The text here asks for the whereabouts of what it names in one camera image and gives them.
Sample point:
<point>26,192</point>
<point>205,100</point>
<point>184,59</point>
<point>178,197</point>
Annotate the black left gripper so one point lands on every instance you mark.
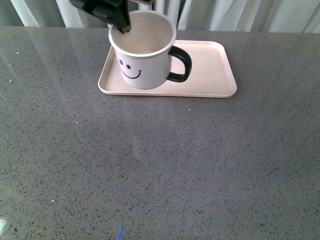
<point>114,12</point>

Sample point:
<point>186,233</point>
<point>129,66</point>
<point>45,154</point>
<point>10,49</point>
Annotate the white smiley mug black handle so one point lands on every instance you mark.
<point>146,54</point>

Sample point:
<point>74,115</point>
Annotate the pale pink rectangular tray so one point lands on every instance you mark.
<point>211,75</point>

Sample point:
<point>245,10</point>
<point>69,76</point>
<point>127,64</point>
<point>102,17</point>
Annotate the grey-white pleated curtain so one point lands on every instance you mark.
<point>273,16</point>

